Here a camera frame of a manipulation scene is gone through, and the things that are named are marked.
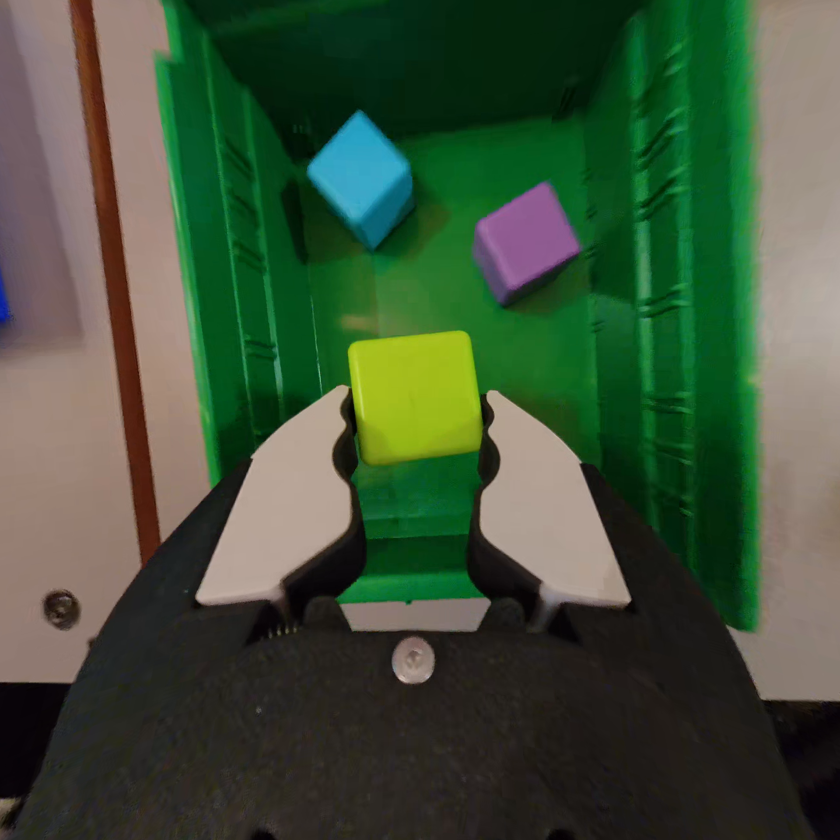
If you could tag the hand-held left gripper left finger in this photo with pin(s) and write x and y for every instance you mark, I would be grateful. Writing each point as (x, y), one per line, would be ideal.
(289, 518)

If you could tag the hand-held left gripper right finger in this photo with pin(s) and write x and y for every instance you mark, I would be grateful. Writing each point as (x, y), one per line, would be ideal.
(544, 525)

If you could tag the lime green cube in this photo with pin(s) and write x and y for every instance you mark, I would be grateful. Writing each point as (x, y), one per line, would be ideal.
(413, 394)

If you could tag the purple cube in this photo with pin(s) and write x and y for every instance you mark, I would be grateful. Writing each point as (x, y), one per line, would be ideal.
(525, 243)

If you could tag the blue cube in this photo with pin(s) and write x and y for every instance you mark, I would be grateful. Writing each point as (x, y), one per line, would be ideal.
(358, 177)

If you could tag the green plastic bin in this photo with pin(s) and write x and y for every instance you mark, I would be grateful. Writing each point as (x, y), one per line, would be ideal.
(459, 164)

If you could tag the round metal desk screw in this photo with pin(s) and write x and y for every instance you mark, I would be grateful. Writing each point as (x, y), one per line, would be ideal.
(61, 609)

